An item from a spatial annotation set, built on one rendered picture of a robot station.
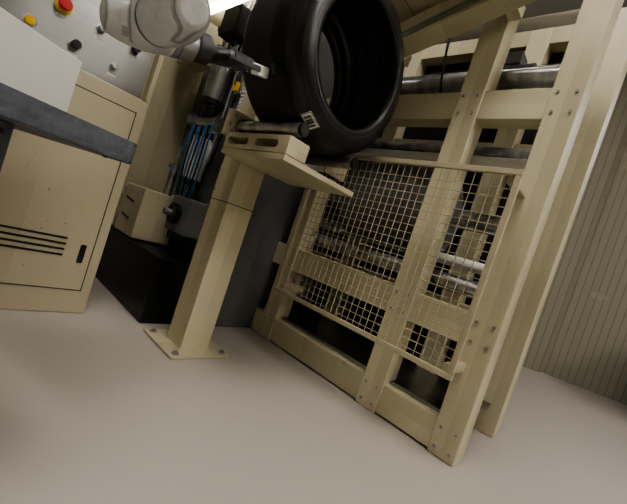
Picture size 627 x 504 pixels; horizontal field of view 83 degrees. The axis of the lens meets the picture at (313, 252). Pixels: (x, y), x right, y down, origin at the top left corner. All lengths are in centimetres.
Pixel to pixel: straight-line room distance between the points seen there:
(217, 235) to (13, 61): 90
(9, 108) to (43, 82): 14
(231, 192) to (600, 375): 439
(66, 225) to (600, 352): 482
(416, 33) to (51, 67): 135
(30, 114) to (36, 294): 111
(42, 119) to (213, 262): 94
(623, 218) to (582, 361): 160
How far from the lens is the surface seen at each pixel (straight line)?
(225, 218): 145
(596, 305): 494
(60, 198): 161
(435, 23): 173
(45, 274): 167
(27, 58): 76
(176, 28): 85
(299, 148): 114
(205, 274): 147
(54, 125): 67
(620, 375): 506
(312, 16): 120
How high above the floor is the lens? 58
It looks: 2 degrees down
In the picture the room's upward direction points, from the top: 18 degrees clockwise
